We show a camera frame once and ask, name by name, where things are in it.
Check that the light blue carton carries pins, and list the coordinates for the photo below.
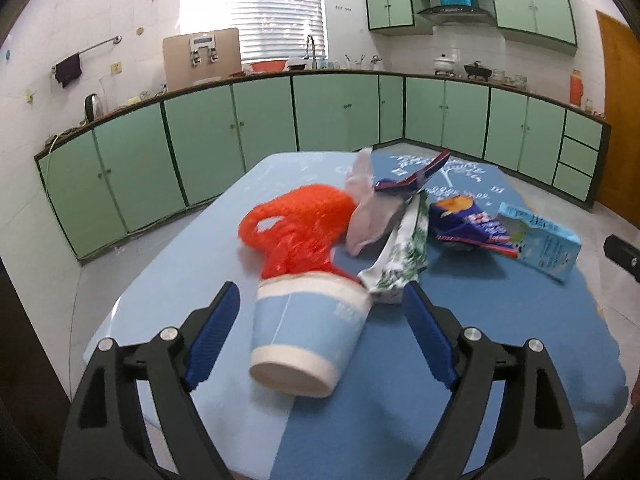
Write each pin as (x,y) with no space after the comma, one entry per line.
(545,247)

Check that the metal kitchen faucet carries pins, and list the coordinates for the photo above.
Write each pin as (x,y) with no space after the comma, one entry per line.
(311,47)

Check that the white cooking pot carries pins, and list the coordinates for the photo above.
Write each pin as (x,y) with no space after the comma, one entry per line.
(444,64)

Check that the wooden board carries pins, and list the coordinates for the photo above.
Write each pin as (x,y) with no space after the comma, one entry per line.
(175,62)

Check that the black wok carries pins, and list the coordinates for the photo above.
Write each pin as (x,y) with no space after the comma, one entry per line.
(476,70)

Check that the dark blue table mat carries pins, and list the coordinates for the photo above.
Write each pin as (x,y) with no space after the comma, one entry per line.
(500,320)

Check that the red thermos flask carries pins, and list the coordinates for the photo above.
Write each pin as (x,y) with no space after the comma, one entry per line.
(576,87)

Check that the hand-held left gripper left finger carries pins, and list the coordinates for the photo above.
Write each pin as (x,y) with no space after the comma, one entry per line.
(215,335)

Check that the orange plastic bag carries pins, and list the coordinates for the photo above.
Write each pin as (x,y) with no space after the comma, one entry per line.
(295,220)

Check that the metal towel rail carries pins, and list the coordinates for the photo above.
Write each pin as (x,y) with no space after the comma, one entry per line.
(100,45)

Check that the green base kitchen cabinets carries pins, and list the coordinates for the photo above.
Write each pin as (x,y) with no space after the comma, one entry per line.
(140,160)

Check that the dark hanging towel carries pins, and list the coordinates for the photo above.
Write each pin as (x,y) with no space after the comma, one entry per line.
(68,70)

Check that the white window blind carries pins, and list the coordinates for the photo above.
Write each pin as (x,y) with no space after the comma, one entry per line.
(270,5)

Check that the wooden door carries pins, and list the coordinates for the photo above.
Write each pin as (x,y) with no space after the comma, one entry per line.
(620,110)

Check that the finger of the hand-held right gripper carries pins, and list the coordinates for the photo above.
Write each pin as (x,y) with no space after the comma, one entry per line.
(622,255)

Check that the electric kettle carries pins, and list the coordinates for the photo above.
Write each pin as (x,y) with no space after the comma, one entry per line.
(94,107)

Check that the range hood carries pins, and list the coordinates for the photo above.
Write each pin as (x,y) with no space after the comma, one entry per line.
(455,14)

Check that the white device on board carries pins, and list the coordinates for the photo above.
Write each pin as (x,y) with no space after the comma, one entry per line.
(203,50)

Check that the blue and red snack packet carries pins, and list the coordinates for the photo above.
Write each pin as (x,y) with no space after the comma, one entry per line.
(400,186)

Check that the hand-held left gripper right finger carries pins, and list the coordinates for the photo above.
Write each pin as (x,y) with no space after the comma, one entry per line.
(430,340)

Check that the red basin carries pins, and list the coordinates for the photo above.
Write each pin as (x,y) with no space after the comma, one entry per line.
(267,66)

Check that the blue and orange snack packet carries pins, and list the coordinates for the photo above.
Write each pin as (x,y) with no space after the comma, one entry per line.
(470,225)

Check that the utensil holder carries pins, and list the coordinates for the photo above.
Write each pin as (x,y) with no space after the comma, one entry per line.
(356,63)

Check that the green and white wrapper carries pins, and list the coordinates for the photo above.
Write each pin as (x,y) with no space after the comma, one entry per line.
(405,250)

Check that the blue and white paper cup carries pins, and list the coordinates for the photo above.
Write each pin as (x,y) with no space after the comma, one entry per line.
(300,325)

